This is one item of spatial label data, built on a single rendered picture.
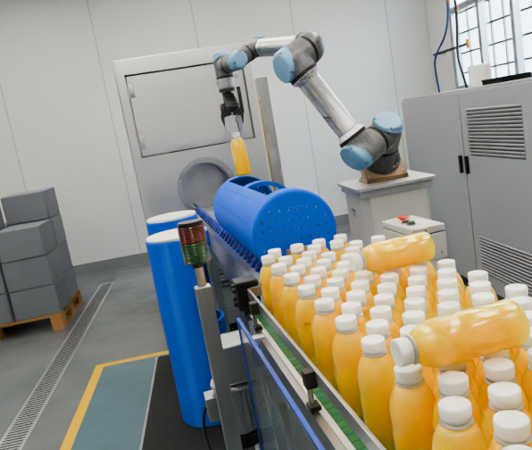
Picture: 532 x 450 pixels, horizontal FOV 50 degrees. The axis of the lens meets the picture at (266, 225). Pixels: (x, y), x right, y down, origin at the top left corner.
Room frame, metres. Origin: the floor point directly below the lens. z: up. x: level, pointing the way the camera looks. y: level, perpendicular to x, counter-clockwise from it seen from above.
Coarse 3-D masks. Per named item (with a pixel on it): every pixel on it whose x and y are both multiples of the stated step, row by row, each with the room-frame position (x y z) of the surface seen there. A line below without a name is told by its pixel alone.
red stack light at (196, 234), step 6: (186, 228) 1.31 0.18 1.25; (192, 228) 1.31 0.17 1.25; (198, 228) 1.32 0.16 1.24; (180, 234) 1.32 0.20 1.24; (186, 234) 1.31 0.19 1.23; (192, 234) 1.31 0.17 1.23; (198, 234) 1.32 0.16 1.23; (204, 234) 1.33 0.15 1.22; (180, 240) 1.32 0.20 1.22; (186, 240) 1.31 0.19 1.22; (192, 240) 1.31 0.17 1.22; (198, 240) 1.31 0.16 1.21
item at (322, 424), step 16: (272, 352) 1.35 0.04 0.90; (272, 368) 1.35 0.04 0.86; (288, 368) 1.24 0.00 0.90; (288, 384) 1.19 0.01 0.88; (304, 400) 1.08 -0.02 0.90; (304, 416) 1.08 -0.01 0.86; (320, 416) 1.01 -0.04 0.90; (320, 432) 0.97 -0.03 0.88; (336, 432) 0.94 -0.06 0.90; (336, 448) 0.89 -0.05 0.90; (352, 448) 0.88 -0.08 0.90
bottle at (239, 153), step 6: (234, 138) 2.56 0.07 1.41; (240, 138) 2.55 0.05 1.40; (234, 144) 2.54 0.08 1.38; (240, 144) 2.54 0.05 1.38; (234, 150) 2.54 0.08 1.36; (240, 150) 2.54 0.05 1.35; (246, 150) 2.57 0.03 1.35; (234, 156) 2.55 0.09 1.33; (240, 156) 2.53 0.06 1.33; (246, 156) 2.55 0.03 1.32; (234, 162) 2.56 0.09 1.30; (240, 162) 2.53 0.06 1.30; (246, 162) 2.54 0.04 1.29; (240, 168) 2.54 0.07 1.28; (246, 168) 2.54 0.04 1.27; (240, 174) 2.54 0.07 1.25
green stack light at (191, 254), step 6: (204, 240) 1.33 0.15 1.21; (180, 246) 1.33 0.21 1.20; (186, 246) 1.31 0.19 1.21; (192, 246) 1.31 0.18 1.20; (198, 246) 1.31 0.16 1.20; (204, 246) 1.32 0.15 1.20; (186, 252) 1.31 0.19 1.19; (192, 252) 1.31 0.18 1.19; (198, 252) 1.31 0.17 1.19; (204, 252) 1.32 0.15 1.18; (186, 258) 1.32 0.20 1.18; (192, 258) 1.31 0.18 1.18; (198, 258) 1.31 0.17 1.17; (204, 258) 1.32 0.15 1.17; (210, 258) 1.34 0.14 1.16; (186, 264) 1.32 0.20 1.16; (192, 264) 1.31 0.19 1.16
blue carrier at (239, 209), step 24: (240, 192) 2.21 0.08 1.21; (264, 192) 2.68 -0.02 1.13; (288, 192) 1.82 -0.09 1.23; (216, 216) 2.58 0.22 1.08; (240, 216) 2.01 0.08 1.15; (264, 216) 1.80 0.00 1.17; (288, 216) 1.82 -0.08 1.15; (312, 216) 1.83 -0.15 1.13; (240, 240) 2.08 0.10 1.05; (264, 240) 1.80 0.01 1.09; (288, 240) 1.81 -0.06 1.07
